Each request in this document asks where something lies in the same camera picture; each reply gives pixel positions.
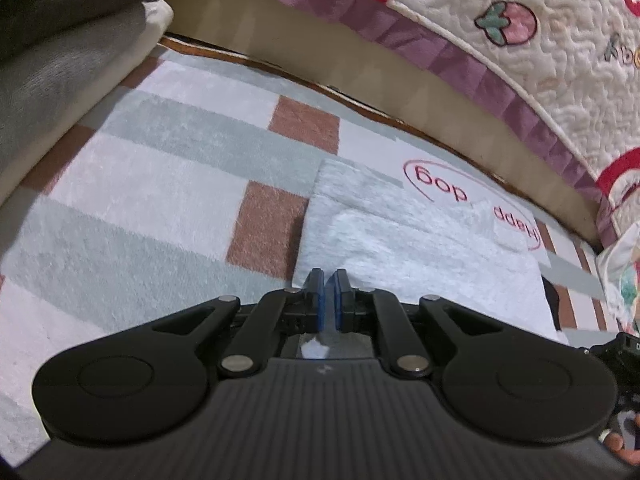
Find light grey abc t-shirt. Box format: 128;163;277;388
292;159;564;342

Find person's right hand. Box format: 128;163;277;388
602;412;640;466

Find checkered cartoon floor rug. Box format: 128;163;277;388
0;34;622;466

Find white quilted bear bedspread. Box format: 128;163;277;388
159;0;640;252

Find grey cream folded garment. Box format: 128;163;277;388
1;0;174;200

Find beige bed frame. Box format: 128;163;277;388
168;0;600;245

